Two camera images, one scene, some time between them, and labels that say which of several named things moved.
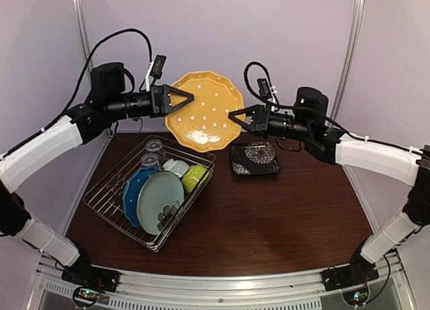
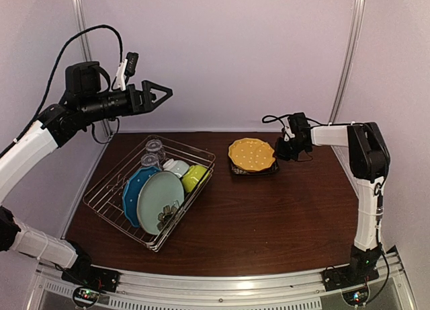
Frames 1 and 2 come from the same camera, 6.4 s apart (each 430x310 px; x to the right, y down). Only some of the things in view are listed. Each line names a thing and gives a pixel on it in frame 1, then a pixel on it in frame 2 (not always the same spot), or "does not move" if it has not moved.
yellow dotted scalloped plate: x=203 y=124 to x=251 y=154
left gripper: x=159 y=99 to x=145 y=97
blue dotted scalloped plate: x=130 y=196 does not move
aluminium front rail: x=392 y=290 does not move
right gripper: x=261 y=118 to x=281 y=152
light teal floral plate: x=160 y=195 does not move
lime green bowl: x=193 y=176 does not move
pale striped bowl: x=180 y=167 does not move
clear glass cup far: x=155 y=145 does not move
